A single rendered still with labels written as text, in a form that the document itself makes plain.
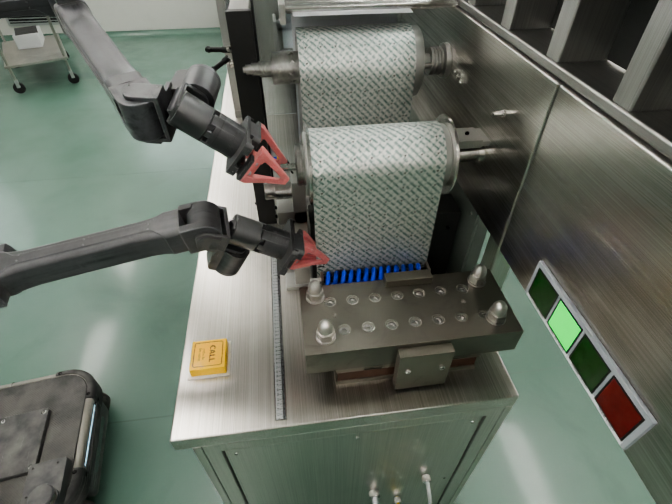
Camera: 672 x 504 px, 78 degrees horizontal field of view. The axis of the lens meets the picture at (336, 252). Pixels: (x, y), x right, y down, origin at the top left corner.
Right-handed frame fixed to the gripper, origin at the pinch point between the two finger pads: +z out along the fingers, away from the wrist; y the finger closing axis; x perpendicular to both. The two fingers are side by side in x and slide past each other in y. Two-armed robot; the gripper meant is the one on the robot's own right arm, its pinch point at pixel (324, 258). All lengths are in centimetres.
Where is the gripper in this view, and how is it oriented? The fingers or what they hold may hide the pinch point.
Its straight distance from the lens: 84.6
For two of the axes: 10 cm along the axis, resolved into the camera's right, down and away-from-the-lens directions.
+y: 1.3, 6.8, -7.2
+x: 5.0, -6.8, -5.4
